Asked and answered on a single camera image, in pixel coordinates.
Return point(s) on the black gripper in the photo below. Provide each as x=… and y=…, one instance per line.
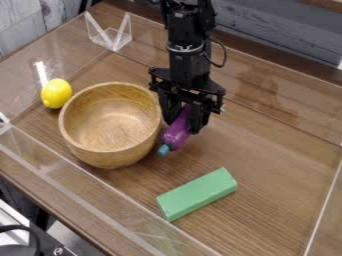
x=204, y=98

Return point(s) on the clear acrylic corner bracket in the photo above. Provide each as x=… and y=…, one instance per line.
x=109, y=38

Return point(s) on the clear acrylic tray wall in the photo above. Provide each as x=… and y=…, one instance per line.
x=276, y=139

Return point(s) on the black metal bracket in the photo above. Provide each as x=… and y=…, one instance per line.
x=49, y=246

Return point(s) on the green rectangular block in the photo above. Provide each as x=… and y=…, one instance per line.
x=195, y=194

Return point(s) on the purple toy eggplant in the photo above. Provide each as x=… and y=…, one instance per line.
x=176, y=133

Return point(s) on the brown wooden bowl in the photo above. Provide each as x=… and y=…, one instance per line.
x=109, y=124

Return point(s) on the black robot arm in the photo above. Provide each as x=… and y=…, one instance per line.
x=184, y=83

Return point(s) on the yellow toy lemon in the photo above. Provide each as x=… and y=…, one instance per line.
x=56, y=93

